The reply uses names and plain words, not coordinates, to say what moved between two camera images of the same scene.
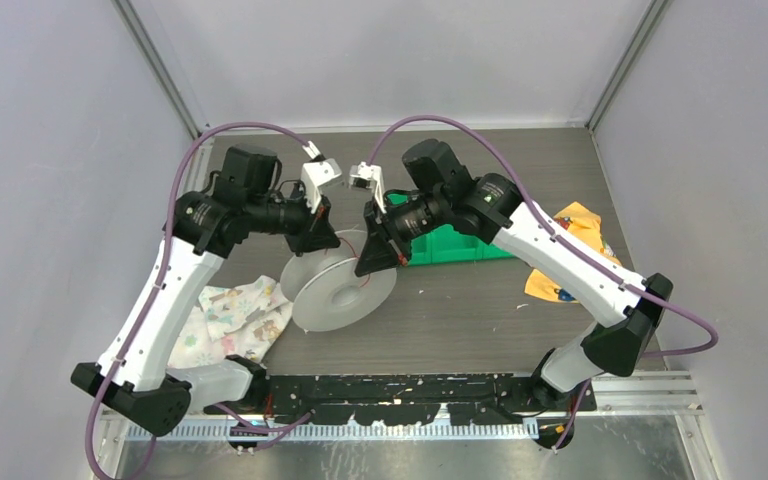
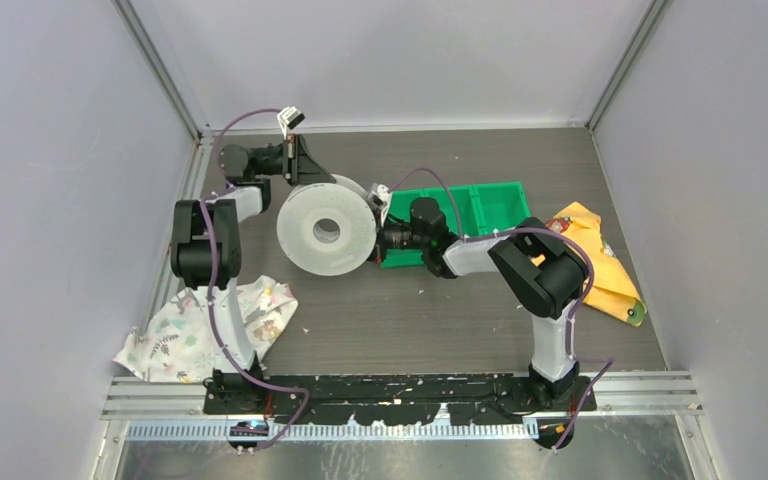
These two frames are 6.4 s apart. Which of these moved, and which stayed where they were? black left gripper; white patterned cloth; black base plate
Moved: black left gripper
Stayed: white patterned cloth; black base plate
